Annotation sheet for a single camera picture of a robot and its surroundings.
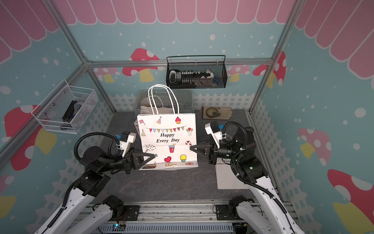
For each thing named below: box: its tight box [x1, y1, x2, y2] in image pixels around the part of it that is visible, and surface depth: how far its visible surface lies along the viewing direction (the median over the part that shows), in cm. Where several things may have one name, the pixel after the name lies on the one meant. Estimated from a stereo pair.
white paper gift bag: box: [215, 157, 250, 190], surface depth 86 cm
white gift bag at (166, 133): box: [136, 84, 199, 171], surface depth 54 cm
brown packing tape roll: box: [205, 106, 219, 118], surface depth 122 cm
